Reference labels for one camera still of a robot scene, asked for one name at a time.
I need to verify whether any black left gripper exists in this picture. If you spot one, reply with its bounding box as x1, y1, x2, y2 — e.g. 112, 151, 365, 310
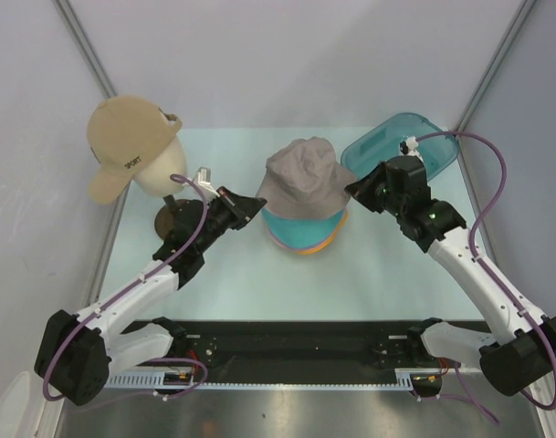
195, 186, 266, 254

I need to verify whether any teal hat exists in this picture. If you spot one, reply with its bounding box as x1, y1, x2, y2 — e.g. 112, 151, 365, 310
260, 207, 348, 247

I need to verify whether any grey hat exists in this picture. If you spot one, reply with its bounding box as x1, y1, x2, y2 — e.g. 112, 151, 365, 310
257, 137, 357, 220

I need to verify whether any purple hat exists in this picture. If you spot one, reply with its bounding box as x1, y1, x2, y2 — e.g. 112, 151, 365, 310
268, 209, 350, 252

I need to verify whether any tan baseball cap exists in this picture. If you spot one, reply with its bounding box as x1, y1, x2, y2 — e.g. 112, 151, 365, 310
87, 95, 183, 204

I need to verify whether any yellow bucket hat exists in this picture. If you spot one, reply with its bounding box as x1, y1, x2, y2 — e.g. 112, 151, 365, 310
287, 210, 349, 255

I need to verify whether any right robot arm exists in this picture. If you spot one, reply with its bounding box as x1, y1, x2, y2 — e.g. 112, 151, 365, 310
345, 156, 556, 396

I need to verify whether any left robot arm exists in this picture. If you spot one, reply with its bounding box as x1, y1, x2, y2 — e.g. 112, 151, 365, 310
34, 187, 267, 406

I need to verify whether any teal plastic bin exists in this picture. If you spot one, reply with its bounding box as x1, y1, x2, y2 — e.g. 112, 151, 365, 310
340, 112, 460, 181

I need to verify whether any cream mannequin head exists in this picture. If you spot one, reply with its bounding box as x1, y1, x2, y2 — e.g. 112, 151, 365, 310
132, 138, 187, 198

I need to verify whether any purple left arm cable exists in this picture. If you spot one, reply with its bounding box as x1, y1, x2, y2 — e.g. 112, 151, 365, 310
41, 173, 210, 402

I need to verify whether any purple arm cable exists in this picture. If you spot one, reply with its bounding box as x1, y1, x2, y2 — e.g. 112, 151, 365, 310
41, 173, 210, 402
414, 130, 556, 423

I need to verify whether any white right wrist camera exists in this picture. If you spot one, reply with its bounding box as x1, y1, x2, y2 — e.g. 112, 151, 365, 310
399, 136, 424, 162

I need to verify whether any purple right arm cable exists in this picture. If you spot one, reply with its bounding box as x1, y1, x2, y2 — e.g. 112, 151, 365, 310
414, 130, 556, 423

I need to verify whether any white slotted cable duct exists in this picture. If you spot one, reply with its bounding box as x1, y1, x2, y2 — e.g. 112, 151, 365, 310
104, 365, 442, 391

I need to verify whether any aluminium corner rail left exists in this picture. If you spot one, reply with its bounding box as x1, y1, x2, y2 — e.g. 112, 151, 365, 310
52, 0, 117, 99

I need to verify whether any aluminium corner rail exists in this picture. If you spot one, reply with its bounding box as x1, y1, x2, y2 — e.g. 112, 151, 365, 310
52, 0, 117, 99
455, 0, 540, 133

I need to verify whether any aluminium corner rail right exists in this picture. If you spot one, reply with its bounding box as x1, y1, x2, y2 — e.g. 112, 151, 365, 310
455, 0, 540, 133

